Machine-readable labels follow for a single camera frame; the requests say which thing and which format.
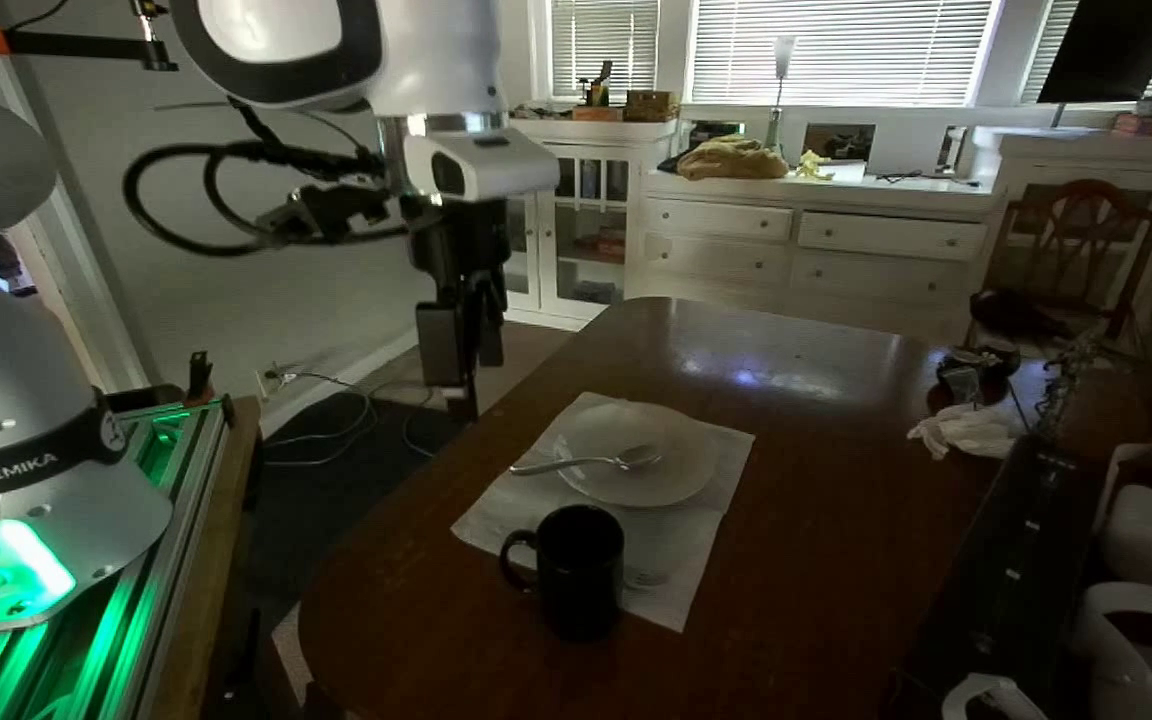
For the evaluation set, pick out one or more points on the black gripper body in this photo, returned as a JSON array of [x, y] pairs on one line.
[[466, 254]]

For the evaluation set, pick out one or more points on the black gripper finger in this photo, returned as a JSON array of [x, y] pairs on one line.
[[469, 394]]

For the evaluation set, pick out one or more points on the black mug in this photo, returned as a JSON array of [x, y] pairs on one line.
[[575, 564]]

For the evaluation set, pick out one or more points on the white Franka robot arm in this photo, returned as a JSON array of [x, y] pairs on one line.
[[72, 502]]

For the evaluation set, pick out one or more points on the white plate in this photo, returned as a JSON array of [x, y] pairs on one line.
[[599, 430]]

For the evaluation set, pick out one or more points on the silver fork on plate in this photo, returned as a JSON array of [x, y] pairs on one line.
[[618, 461]]

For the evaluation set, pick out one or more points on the white dresser with drawers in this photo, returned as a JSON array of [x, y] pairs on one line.
[[878, 254]]

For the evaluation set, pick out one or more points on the black keyboard case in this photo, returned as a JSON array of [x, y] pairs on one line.
[[1015, 584]]

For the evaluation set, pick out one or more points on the wooden chair with cushion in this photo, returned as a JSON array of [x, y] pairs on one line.
[[1064, 266]]

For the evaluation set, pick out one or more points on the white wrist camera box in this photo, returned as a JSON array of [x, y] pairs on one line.
[[490, 166]]

